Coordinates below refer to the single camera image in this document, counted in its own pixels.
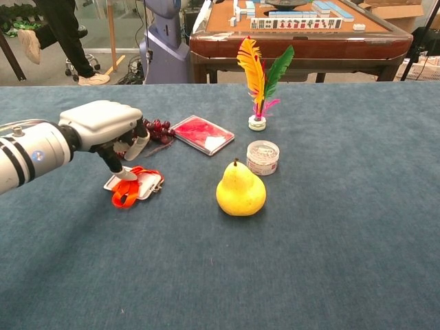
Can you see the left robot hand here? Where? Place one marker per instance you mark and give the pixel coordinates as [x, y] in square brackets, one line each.
[103, 120]

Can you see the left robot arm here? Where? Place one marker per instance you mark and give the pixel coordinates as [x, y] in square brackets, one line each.
[31, 154]

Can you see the dark red grape bunch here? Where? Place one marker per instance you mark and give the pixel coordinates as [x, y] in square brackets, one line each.
[159, 129]

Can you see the beige shoe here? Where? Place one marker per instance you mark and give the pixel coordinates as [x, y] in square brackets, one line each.
[93, 79]
[30, 46]

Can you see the chrome wheeled stool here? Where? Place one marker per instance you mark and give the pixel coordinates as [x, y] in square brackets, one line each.
[93, 63]

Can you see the person in black trousers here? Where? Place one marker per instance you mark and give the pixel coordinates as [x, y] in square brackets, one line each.
[65, 31]

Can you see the red white card case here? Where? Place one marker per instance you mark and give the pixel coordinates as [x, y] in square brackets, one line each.
[203, 134]

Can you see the green foliage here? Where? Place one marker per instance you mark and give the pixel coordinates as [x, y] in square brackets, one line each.
[17, 24]

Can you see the feather shuttlecock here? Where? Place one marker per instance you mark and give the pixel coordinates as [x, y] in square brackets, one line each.
[257, 123]

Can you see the yellow pear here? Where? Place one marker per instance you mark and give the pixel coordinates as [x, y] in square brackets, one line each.
[240, 196]

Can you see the small standing mahjong tile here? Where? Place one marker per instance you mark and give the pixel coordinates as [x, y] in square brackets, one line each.
[233, 21]

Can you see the round clear clip container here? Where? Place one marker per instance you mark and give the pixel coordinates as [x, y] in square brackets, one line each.
[263, 161]

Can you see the face-up mahjong tile row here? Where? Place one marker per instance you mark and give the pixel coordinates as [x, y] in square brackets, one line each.
[295, 24]

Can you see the black dish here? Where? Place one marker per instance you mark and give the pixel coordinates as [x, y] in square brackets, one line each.
[287, 4]

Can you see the brown mahjong table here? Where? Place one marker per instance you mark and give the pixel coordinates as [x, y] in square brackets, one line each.
[309, 44]

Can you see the blue felt table cover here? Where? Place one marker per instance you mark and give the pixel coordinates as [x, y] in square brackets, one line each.
[309, 240]

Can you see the single white mahjong tile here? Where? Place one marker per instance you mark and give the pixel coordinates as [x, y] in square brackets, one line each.
[359, 27]

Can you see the cardboard box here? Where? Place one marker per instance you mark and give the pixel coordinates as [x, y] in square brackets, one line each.
[395, 13]

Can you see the black tripod stand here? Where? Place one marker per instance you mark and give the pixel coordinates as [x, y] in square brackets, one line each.
[416, 48]

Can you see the white plastic basket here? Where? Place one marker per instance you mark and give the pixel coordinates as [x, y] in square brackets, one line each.
[426, 70]

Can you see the wooden post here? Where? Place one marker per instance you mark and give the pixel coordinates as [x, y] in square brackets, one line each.
[111, 34]

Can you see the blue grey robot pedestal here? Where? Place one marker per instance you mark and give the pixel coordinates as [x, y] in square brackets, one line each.
[165, 51]

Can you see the blue backed mahjong tile wall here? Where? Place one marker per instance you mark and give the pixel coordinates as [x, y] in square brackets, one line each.
[245, 12]
[292, 14]
[331, 10]

